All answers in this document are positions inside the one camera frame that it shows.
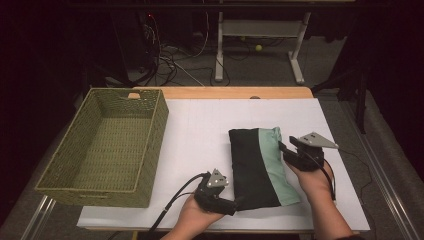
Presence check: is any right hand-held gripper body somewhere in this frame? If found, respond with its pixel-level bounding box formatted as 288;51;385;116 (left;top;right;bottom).
283;132;340;172

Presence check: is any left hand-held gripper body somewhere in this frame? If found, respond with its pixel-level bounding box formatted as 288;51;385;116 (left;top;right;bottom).
194;168;238;216

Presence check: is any black and mint green shirt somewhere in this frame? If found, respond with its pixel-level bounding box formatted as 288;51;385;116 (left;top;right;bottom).
228;126;302;212

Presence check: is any green woven basket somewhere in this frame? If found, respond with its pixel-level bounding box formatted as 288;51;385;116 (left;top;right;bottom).
34;87;170;208

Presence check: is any person's right hand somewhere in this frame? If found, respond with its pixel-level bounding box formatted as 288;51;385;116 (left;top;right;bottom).
287;162;335;204

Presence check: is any person's left hand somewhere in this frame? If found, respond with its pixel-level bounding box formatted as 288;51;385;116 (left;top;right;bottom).
176;194;225;235

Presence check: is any black metal stand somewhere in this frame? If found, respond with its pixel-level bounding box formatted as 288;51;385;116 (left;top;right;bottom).
311;59;369;134

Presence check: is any black equipment with red light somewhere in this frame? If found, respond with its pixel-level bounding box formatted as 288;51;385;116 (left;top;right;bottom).
133;9;159;73

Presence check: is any right hand-held gripper cable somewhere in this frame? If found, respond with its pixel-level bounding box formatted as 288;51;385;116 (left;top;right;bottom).
301;151;337;201

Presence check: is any hand-held gripper cable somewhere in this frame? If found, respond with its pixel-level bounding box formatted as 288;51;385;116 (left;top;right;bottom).
301;151;337;201
148;172;211;234

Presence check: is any left hand-held gripper cable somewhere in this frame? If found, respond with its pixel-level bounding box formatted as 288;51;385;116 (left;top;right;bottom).
148;172;211;234

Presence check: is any long aluminium floor rail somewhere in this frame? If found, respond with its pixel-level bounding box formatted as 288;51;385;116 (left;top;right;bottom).
339;99;421;240

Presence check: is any white metal desk frame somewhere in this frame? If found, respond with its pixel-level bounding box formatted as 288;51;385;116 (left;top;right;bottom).
214;11;313;85

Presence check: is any bundle of floor cables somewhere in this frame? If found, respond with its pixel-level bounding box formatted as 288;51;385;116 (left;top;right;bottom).
139;13;231;88

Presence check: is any short aluminium floor rail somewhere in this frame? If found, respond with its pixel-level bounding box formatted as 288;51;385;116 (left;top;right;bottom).
20;195;57;240

